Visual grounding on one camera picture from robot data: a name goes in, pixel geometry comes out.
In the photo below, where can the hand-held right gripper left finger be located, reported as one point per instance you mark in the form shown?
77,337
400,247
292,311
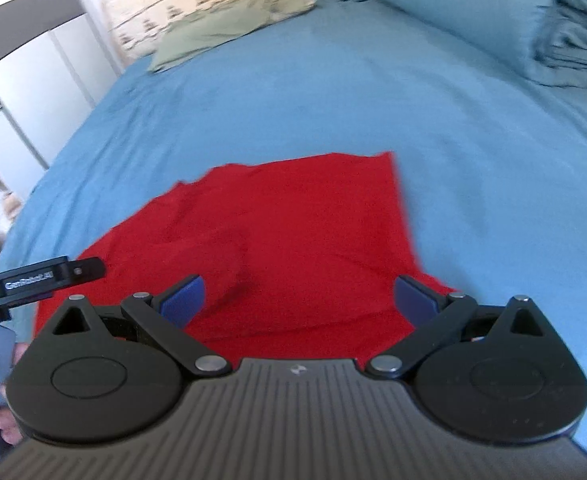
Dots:
186,301

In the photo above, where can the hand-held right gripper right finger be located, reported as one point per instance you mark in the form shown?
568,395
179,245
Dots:
416,301

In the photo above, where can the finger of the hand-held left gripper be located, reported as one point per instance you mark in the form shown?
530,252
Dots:
85,270

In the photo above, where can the red cloth garment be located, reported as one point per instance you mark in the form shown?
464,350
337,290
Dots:
293,230

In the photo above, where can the person's left hand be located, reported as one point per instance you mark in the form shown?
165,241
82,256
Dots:
5,425

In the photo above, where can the white wardrobe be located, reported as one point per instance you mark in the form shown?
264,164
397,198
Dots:
38,60

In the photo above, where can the bed with blue sheet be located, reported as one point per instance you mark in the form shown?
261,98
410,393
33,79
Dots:
323,100

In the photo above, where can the green pillow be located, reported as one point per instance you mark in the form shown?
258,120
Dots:
223,25

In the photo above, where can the folded blue duvet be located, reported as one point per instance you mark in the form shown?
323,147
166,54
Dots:
473,5

